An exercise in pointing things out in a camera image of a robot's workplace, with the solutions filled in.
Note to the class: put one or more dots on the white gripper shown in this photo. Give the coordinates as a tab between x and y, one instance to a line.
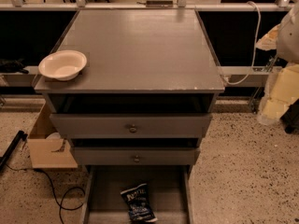
290	39

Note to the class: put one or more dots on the black bar on floor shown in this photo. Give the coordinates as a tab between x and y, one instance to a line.
21	135

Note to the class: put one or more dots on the open cardboard box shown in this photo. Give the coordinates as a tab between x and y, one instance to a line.
48	150

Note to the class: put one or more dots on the grey bottom drawer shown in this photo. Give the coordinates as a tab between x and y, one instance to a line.
168	190

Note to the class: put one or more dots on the grey wooden drawer cabinet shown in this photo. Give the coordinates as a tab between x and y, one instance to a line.
139	62

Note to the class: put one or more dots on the blue chip bag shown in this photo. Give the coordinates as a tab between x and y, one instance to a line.
137	199

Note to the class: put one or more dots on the white bowl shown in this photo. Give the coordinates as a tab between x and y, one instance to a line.
62	65

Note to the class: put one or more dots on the grey top drawer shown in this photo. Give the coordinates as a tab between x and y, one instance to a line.
78	126

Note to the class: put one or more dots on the black object on rail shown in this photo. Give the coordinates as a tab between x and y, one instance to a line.
12	66

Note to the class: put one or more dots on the grey middle drawer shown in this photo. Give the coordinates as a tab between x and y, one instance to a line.
135	156

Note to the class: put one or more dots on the dark cabinet at right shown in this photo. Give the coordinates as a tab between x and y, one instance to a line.
291	118

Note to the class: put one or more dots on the grey drawer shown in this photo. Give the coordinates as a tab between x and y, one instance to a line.
78	126
135	156
168	190

